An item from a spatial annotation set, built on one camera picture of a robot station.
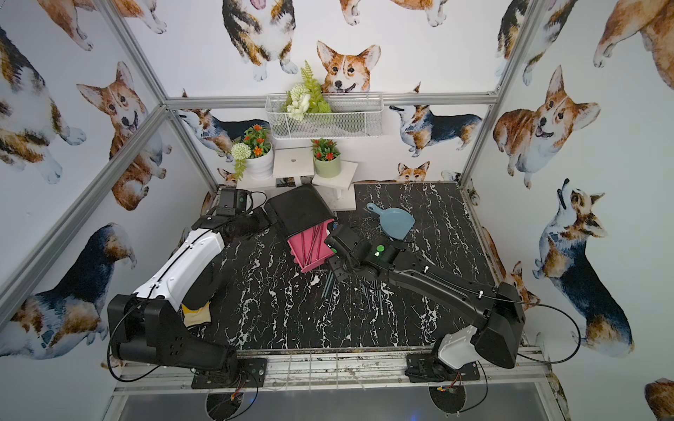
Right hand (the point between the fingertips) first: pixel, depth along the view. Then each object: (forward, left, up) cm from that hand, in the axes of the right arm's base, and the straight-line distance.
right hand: (335, 262), depth 74 cm
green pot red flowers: (+39, +4, +6) cm, 40 cm away
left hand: (+18, +22, 0) cm, 28 cm away
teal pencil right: (-3, -14, -20) cm, 25 cm away
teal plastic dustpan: (+30, -22, -22) cm, 43 cm away
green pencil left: (+3, +5, -19) cm, 20 cm away
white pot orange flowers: (+39, +30, +8) cm, 50 cm away
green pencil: (+1, +3, -19) cm, 20 cm away
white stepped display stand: (+39, +16, +2) cm, 42 cm away
